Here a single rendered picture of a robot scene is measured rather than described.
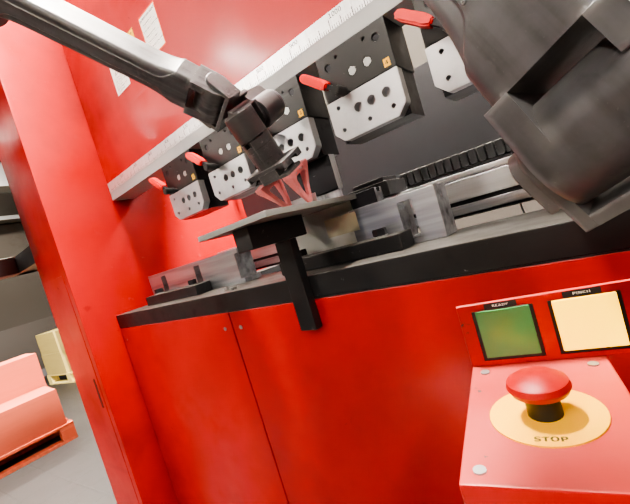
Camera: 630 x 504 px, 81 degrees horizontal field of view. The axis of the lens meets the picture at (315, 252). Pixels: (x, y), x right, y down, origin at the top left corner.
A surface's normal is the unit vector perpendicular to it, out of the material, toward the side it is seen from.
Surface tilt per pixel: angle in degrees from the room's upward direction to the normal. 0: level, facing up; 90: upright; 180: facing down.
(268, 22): 90
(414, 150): 90
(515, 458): 0
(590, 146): 111
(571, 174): 116
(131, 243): 90
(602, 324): 90
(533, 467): 0
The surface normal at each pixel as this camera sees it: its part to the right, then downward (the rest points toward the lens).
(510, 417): -0.29, -0.96
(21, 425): 0.73, -0.18
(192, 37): -0.59, 0.22
